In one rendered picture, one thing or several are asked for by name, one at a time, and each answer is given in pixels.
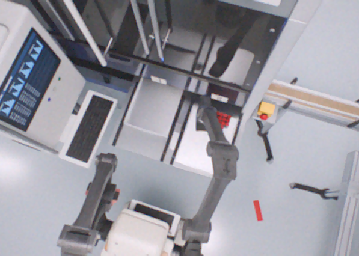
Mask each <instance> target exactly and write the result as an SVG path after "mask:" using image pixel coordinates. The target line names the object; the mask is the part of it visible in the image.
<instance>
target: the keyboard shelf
mask: <svg viewBox="0 0 359 256"><path fill-rule="evenodd" d="M93 94H95V95H97V96H101V97H104V98H106V99H110V100H112V101H114V104H113V106H112V108H111V111H110V113H109V115H108V118H107V119H106V122H105V125H104V127H103V129H102V131H101V133H100V136H99V138H98V140H97V142H96V145H95V147H94V150H93V151H92V153H91V156H90V158H89V160H88V162H87V163H83V162H80V161H78V160H75V159H72V158H70V157H67V156H65V155H66V152H67V150H68V148H69V145H70V143H71V141H72V138H73V136H74V134H75V132H76V129H77V128H78V125H79V123H80V121H81V118H82V116H83V114H84V112H85V110H86V108H87V105H88V103H89V101H90V99H91V96H92V95H93ZM117 104H118V99H116V98H113V97H110V96H107V95H105V94H102V93H98V92H96V91H92V90H88V92H87V94H86V96H85V99H84V101H83V103H82V105H81V107H80V109H79V112H78V114H77V115H74V114H70V117H69V119H68V120H67V123H66V125H65V127H64V130H63V132H62V134H61V136H60V139H59V142H62V143H64V145H63V147H62V149H61V151H60V153H59V156H58V157H59V158H60V159H63V160H66V161H68V162H71V163H74V164H76V165H79V166H81V167H84V168H86V169H89V167H90V165H91V163H92V161H93V159H94V156H95V155H96V153H97V150H98V148H99V145H100V143H101V141H102V138H103V136H104V134H105V132H106V129H107V127H108V124H109V122H110V120H111V118H112V115H113V113H114V111H115V109H116V106H117Z"/></svg>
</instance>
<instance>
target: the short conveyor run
mask: <svg viewBox="0 0 359 256"><path fill-rule="evenodd" d="M297 80H298V78H297V77H295V78H294V79H293V80H292V81H291V82H290V83H289V84H288V83H286V82H282V81H278V80H275V79H274V80H273V81H272V82H271V84H270V86H269V87H268V89H267V90H266V93H265V94H264V95H263V98H266V99H270V100H273V101H276V105H278V106H279V107H278V108H280V109H284V110H287V111H290V112H294V113H297V114H301V115H304V116H307V117H311V118H315V119H317V120H321V121H325V122H327V123H331V124H336V125H338V126H342V127H346V128H349V129H350V130H354V131H357V132H359V99H357V100H356V101H354V102H353V101H350V100H346V99H343V98H340V97H336V96H331V95H328V94H324V93H320V92H318V91H314V90H310V89H307V88H303V87H299V86H296V85H295V83H296V82H297Z"/></svg>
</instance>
